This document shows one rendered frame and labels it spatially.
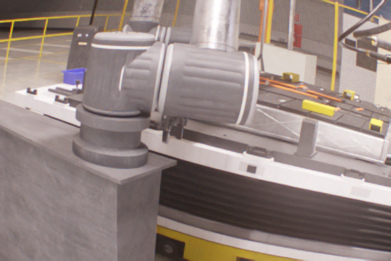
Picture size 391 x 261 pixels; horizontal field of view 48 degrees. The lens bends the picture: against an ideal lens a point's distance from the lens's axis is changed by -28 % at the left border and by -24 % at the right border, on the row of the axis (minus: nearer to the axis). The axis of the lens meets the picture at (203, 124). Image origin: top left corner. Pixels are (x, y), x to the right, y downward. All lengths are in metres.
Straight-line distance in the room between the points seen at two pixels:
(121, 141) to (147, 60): 0.22
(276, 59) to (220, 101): 5.54
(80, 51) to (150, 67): 6.68
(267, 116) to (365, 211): 0.68
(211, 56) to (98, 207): 0.52
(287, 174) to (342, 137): 0.31
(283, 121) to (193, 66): 0.82
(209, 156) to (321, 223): 0.64
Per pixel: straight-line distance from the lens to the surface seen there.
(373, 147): 2.12
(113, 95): 1.44
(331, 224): 2.33
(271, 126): 2.22
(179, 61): 1.44
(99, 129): 1.45
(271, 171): 2.01
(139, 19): 1.67
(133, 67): 1.43
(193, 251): 2.80
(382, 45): 2.16
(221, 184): 2.46
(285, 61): 6.94
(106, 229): 1.51
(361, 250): 2.35
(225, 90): 1.44
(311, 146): 2.00
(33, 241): 1.85
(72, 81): 3.13
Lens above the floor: 1.35
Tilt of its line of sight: 12 degrees down
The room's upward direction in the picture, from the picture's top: 9 degrees clockwise
